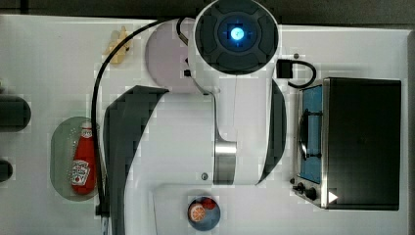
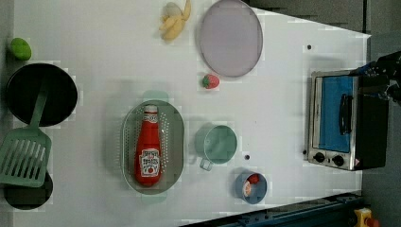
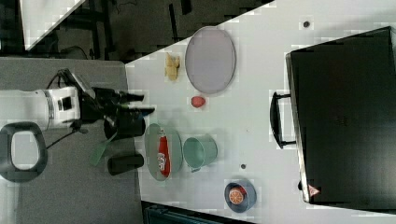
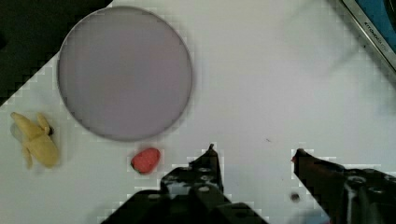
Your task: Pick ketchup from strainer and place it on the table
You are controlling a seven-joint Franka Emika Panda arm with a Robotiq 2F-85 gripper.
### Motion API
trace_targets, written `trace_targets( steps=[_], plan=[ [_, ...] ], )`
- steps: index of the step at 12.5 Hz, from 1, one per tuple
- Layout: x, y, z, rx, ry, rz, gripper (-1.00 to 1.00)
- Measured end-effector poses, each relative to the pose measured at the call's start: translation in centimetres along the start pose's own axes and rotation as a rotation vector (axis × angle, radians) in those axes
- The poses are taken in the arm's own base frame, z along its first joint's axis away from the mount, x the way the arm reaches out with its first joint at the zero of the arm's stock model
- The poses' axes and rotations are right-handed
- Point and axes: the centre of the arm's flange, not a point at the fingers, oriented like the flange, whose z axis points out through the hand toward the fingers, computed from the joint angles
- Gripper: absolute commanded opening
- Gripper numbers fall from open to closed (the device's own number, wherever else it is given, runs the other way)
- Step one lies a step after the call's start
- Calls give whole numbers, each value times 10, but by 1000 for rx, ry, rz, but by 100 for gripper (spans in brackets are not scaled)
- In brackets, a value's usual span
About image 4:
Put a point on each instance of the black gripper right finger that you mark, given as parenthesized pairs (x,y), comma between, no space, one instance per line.
(348,196)

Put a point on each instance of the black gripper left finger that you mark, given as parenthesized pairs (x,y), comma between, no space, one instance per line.
(187,195)

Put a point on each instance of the red strawberry toy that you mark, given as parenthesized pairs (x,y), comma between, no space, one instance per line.
(146,160)

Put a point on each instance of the round grey plate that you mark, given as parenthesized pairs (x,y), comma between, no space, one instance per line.
(124,74)

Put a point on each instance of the yellow peeled banana toy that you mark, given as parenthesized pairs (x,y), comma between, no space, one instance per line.
(36,142)

